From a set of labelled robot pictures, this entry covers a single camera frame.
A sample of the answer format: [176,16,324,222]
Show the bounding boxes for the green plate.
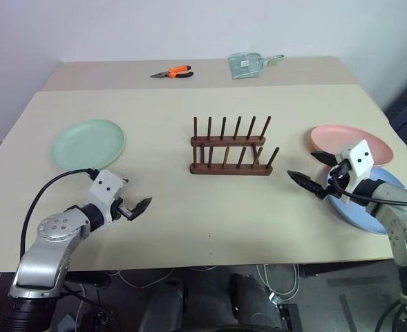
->
[50,118,126,171]

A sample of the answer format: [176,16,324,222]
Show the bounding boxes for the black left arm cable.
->
[19,167,99,257]

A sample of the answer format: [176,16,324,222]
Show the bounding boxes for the wooden dish rack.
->
[189,116,281,177]

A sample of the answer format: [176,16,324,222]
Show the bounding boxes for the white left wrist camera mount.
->
[85,169,126,224]

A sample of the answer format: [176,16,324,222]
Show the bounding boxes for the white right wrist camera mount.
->
[337,139,375,203]

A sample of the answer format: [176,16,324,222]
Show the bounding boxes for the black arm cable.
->
[333,186,407,209]
[19,167,99,257]

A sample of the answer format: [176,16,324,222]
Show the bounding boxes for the orange handled pliers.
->
[149,65,195,80]

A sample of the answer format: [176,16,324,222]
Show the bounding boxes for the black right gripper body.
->
[318,158,352,201]

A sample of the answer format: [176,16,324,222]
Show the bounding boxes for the pale green dustpan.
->
[227,52,287,81]

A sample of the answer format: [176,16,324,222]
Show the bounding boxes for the blue plate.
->
[326,166,407,236]

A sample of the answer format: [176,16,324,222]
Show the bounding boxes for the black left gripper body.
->
[111,196,138,221]

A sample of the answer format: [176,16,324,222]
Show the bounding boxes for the red plate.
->
[309,124,395,167]

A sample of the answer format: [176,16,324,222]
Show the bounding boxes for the white cable under table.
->
[108,266,218,291]
[254,264,301,302]

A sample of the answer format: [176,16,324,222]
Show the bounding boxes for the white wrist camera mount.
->
[85,169,126,224]
[337,139,375,203]

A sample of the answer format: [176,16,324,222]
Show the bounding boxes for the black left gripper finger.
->
[133,197,153,220]

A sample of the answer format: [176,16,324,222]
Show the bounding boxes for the dark rounded shape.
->
[138,276,187,332]
[228,273,284,332]

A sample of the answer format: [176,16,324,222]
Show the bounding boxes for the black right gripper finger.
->
[310,150,339,168]
[287,169,324,199]

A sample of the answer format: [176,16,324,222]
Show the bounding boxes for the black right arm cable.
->
[333,186,407,209]

